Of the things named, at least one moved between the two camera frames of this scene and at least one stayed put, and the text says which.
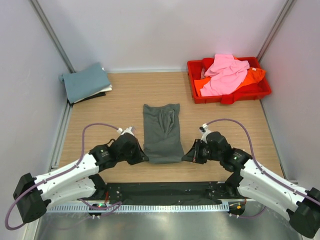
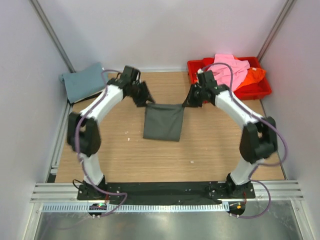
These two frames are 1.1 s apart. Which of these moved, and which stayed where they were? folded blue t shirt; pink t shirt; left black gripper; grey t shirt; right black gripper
Moved: left black gripper; grey t shirt; right black gripper
Stayed: pink t shirt; folded blue t shirt
